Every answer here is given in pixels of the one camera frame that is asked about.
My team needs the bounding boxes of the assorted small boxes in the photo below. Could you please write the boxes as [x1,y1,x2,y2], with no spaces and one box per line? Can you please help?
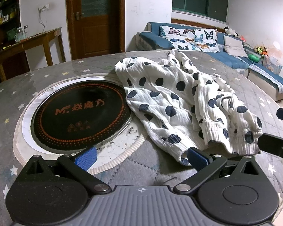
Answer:
[0,0,18,26]

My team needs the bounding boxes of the brown wooden door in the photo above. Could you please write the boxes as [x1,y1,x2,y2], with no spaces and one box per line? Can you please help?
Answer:
[66,0,126,60]

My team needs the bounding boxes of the small colourful toys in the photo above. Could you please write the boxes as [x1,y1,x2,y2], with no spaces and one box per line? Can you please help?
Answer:
[253,46,269,54]

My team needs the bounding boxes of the dark wooden shelf cabinet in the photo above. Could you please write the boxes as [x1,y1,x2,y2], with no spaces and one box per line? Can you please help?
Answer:
[0,0,23,52]

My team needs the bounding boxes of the wooden side table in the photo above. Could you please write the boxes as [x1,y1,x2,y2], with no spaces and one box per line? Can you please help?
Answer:
[0,27,66,80]

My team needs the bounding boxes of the thin hanging cable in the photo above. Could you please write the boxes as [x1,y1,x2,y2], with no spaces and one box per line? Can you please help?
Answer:
[39,11,46,33]

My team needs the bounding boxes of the black round induction cooker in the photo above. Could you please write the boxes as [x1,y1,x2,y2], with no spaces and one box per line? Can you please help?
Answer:
[30,80,133,151]

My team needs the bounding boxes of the white polka dot garment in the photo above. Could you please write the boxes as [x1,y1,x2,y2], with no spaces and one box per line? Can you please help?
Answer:
[115,50,263,166]

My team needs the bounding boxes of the grey star quilted tablecloth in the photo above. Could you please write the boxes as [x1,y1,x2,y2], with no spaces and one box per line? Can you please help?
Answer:
[0,50,283,226]

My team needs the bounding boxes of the black and white plush toy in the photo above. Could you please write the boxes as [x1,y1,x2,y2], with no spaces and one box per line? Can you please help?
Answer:
[224,26,241,38]

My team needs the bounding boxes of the blue sofa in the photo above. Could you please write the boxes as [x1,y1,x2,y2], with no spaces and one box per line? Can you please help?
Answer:
[135,22,283,102]

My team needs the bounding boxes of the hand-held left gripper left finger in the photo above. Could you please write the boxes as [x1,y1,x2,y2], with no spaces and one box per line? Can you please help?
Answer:
[20,146,110,192]

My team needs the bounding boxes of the grey pillow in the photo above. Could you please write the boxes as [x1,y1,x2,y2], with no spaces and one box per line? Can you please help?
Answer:
[224,35,248,57]

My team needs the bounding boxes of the butterfly print pillow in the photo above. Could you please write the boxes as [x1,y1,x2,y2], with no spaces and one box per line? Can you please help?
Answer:
[159,26,220,53]

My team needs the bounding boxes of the glass jug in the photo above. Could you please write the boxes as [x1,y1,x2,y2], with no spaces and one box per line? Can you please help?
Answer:
[14,27,25,41]

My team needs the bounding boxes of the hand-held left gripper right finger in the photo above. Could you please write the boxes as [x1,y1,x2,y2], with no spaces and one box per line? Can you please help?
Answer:
[174,147,262,193]

